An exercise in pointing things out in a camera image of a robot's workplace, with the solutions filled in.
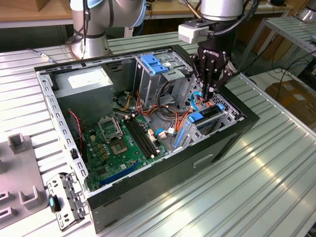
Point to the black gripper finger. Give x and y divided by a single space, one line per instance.
213 74
205 74

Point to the hard disk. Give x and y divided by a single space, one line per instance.
196 117

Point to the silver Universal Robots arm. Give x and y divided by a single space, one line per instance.
93 37

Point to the grey metal disk bay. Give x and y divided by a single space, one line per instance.
191 138

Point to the blue plastic drive latch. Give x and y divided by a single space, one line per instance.
153 65

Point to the grey optical drive cage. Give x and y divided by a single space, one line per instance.
148 86

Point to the long wooden desk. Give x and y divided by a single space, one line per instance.
172 10

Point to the metal slat side table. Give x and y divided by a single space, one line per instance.
284 27

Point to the large brown cardboard box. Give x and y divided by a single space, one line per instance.
293 98

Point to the black RAM slot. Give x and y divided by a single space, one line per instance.
145 138
141 138
148 138
138 138

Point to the CPU socket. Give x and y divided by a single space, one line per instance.
119 147

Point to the green motherboard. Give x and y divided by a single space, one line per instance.
128 161

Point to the black open PC case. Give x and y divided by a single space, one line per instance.
160 187

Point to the grey power supply unit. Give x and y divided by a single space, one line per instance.
84 101

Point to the blue expansion slot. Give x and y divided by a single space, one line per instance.
118 175

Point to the small brown cardboard box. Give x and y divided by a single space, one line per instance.
49 3

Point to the black latch with blue tab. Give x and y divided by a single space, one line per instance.
52 203

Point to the grey parts rack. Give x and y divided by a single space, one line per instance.
22 170

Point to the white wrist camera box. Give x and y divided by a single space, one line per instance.
190 33

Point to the grey metal rear bracket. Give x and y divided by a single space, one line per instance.
66 195

